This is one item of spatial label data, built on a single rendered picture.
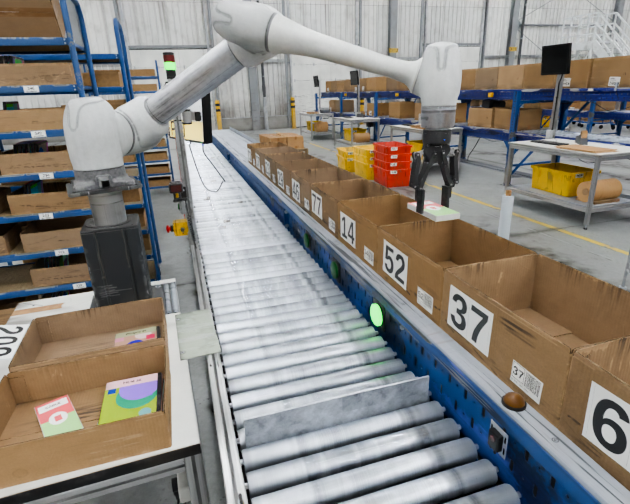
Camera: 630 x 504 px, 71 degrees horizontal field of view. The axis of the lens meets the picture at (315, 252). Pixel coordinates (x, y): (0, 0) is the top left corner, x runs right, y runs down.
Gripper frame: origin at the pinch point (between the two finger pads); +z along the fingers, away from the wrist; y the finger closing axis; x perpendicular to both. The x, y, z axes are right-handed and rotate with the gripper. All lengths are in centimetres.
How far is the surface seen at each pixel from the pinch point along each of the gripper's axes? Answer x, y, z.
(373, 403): 29, 31, 40
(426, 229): -19.2, -10.3, 15.2
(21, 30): -153, 130, -62
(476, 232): -6.2, -20.7, 13.8
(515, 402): 53, 13, 26
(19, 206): -142, 147, 19
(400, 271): -2.3, 8.3, 21.3
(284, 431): 29, 53, 42
